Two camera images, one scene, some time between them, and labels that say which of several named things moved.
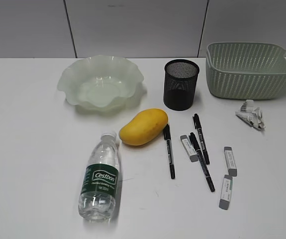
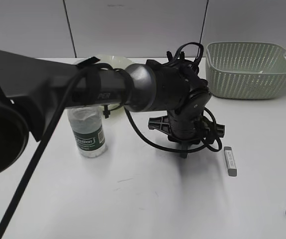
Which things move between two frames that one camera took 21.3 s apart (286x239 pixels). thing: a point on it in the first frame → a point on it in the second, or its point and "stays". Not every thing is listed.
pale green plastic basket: [248, 70] stays
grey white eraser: [231, 163] stays
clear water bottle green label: [98, 193] → [87, 122]
